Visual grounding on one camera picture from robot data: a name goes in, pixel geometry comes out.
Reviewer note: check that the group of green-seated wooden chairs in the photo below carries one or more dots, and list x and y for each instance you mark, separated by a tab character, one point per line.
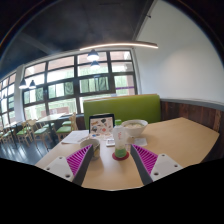
40	131

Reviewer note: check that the black sticker-covered laptop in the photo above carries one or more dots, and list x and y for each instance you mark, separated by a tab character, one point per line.
101	126

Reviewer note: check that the dark pendant lamp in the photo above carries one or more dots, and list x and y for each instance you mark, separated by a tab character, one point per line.
95	65
93	56
22	85
32	85

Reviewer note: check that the white paper napkin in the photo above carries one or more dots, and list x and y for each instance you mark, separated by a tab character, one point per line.
140	141

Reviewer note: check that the curved linear ceiling light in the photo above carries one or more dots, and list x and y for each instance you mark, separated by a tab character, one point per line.
120	44

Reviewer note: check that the black-framed window wall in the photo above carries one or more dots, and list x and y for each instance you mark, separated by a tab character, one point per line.
73	83

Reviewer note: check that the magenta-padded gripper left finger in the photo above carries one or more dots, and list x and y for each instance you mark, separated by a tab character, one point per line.
77	160

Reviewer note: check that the white bowl of food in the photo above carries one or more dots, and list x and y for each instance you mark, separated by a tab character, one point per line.
135	128

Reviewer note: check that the clear green-capped drink bottle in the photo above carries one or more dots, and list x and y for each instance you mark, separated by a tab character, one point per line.
120	140

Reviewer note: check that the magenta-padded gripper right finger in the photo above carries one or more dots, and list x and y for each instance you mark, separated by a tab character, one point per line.
148	160

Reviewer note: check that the light wooden dining table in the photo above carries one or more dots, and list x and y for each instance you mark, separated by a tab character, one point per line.
50	117

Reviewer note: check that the green upholstered bench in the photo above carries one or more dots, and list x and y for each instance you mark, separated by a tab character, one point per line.
133	108

